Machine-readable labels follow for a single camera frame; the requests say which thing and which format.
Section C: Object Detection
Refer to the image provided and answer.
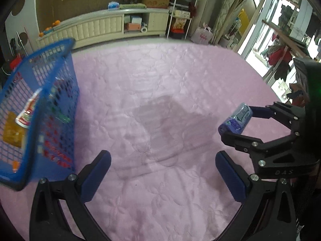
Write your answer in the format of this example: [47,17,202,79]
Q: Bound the orange translucent snack packet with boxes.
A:
[2,112,28,147]

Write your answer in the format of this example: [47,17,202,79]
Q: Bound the cream television cabinet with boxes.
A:
[35,8,170,49]

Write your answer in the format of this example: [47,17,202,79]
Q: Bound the wooden clothes rail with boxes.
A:
[262,19,321,81]

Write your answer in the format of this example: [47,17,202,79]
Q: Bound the round brown wall disc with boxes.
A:
[11,0,26,17]

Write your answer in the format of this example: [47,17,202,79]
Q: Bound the red bag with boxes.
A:
[9,55,23,71]

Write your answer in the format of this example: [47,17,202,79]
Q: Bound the glass sliding door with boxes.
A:
[251,0,321,86]

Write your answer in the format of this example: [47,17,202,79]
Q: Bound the pink tote bag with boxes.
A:
[191,24,213,45]

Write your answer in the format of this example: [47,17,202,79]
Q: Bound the red windowed snack packet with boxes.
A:
[38,136,76,168]

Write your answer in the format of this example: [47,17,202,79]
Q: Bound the blue plastic basket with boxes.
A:
[0,38,81,191]

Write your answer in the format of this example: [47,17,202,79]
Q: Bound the red printed gift box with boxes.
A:
[171,17,188,39]

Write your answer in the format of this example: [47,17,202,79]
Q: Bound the green folded cloth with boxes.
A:
[120,3,147,10]

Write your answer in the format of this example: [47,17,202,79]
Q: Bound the red hanging clothes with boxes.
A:
[267,43,294,81]

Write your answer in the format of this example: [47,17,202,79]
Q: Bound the black bag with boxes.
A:
[0,63,10,81]

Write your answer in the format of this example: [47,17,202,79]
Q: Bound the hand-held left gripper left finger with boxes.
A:
[29,150,112,241]

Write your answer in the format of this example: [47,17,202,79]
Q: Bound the small purple blue packet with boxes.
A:
[218,102,252,135]

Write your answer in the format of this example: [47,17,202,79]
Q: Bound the brown cardboard box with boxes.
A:
[142,0,171,8]

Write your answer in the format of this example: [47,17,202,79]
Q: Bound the red white snack packet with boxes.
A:
[15,88,43,128]

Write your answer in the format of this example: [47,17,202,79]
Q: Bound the arched standing mirror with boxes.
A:
[227,0,267,56]

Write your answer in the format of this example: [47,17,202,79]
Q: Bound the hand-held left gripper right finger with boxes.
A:
[216,151,298,241]

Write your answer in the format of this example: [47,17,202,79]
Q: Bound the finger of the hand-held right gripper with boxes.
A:
[220,130,301,156]
[249,102,308,133]

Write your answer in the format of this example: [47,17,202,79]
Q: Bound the dark hanging clothes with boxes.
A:
[278,4,321,43]

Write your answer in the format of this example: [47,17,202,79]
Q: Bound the beige patterned curtain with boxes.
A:
[214,0,247,43]

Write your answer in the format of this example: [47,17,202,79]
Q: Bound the white metal rack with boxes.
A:
[167,0,201,40]

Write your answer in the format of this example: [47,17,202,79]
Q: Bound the pink quilted tablecloth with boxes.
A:
[0,41,309,241]

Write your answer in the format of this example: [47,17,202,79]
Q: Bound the silver tower air conditioner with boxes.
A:
[198,0,222,32]

